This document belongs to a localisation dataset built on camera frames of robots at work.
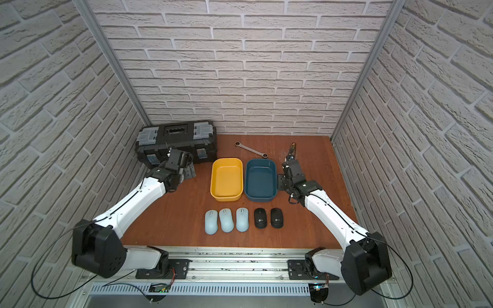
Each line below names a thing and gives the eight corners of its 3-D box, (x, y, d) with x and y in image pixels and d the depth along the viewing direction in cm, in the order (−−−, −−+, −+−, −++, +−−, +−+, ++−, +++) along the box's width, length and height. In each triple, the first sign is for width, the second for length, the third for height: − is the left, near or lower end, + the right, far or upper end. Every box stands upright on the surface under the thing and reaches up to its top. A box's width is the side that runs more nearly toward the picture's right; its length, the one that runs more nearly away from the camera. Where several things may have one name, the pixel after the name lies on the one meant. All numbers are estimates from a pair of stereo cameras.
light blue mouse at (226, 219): (222, 234, 85) (221, 232, 82) (219, 211, 91) (218, 209, 89) (234, 231, 86) (234, 228, 83) (230, 209, 92) (230, 206, 90)
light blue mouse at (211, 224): (205, 235, 84) (204, 233, 82) (206, 212, 91) (205, 209, 88) (218, 233, 85) (217, 231, 82) (217, 211, 91) (217, 208, 89)
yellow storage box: (208, 202, 94) (206, 196, 89) (214, 163, 109) (212, 157, 104) (242, 202, 94) (241, 197, 89) (243, 164, 109) (243, 157, 104)
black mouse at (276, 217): (271, 228, 86) (271, 226, 84) (270, 209, 92) (270, 207, 90) (283, 228, 86) (284, 226, 84) (281, 209, 92) (282, 207, 90)
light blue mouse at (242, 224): (235, 232, 84) (234, 231, 83) (236, 208, 91) (236, 206, 90) (249, 232, 84) (249, 231, 83) (249, 208, 91) (249, 206, 90)
